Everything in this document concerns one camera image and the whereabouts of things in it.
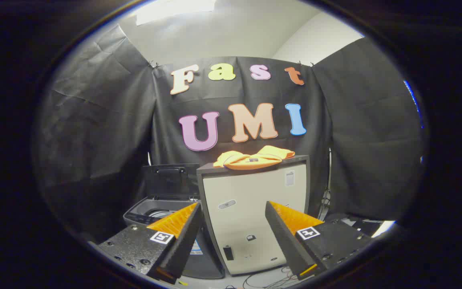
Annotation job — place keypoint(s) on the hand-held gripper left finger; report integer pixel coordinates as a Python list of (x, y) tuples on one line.
[(187, 241)]

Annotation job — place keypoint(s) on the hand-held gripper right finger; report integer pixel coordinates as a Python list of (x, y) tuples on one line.
[(285, 241)]

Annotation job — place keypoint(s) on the grey washing machine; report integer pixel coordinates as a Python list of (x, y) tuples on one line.
[(138, 212)]

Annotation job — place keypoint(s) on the orange garment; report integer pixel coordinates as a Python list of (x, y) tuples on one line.
[(251, 158)]

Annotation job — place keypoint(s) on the metal stand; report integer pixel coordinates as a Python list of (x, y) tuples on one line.
[(328, 192)]

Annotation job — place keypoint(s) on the white cabinet with dark top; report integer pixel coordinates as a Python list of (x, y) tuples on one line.
[(247, 188)]

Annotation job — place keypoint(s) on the dark floor equipment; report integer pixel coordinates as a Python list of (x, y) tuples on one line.
[(355, 225)]

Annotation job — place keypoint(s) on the black backdrop cloth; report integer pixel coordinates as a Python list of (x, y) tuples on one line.
[(94, 120)]

